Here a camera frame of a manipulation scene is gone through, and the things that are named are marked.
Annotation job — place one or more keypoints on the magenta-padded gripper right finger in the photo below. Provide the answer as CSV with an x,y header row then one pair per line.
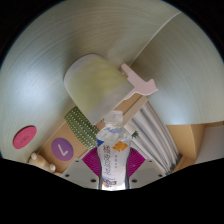
x,y
146,171

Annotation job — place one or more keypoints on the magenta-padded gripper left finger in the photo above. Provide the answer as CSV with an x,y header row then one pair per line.
x,y
80,173

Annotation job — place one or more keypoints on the clear plastic drink bottle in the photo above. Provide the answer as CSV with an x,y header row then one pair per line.
x,y
113,153

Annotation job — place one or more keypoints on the purple round number sticker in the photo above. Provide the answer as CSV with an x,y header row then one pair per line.
x,y
62,149

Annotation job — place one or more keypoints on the light grey curtain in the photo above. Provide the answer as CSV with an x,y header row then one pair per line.
x,y
155,136

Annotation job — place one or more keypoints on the small potted plant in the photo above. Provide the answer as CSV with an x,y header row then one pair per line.
x,y
135,134

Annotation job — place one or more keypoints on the tall green cactus ornament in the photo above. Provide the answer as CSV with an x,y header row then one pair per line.
x,y
81,126

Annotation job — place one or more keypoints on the flat round red coaster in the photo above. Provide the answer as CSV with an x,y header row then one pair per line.
x,y
24,137

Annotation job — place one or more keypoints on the pink llama figure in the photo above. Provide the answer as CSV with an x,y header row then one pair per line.
x,y
141,85

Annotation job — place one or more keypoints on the pale yellow cup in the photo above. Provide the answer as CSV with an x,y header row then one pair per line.
x,y
96,86

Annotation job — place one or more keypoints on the low grey desk partition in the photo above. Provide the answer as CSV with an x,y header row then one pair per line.
x,y
186,83

